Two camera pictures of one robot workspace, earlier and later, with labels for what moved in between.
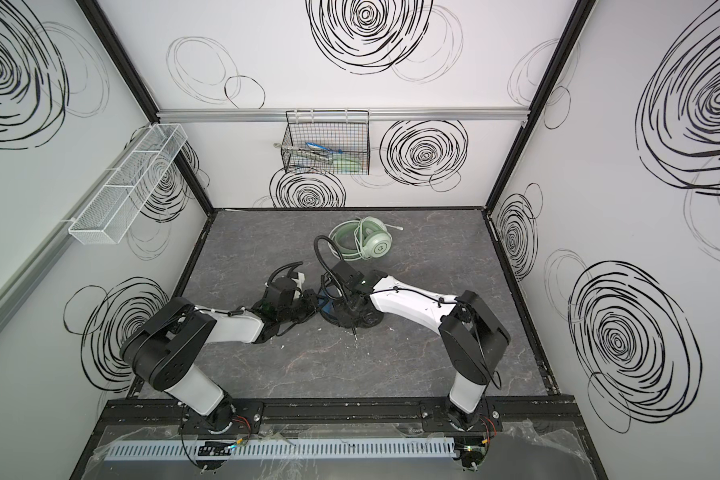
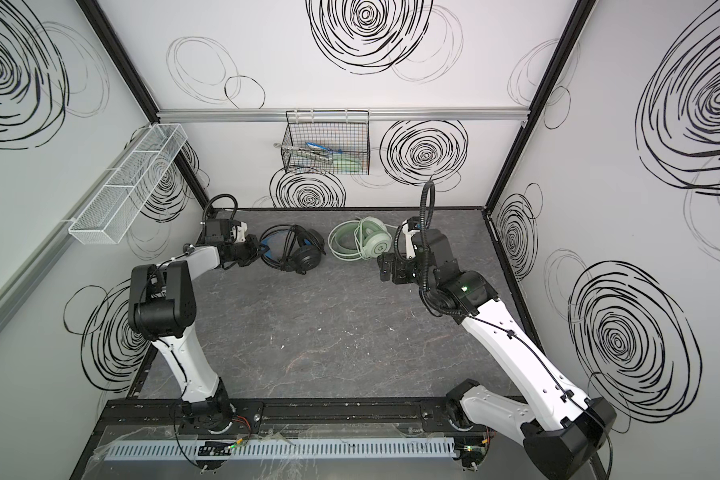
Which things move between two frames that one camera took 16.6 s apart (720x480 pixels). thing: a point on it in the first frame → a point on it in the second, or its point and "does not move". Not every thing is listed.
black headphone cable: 346,302 → 261,245
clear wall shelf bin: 111,212 does not move
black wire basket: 327,142 does not move
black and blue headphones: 334,308 → 291,247
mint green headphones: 361,239 does not move
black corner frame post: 107,36 does not move
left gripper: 303,302 → 247,249
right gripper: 341,303 → 390,267
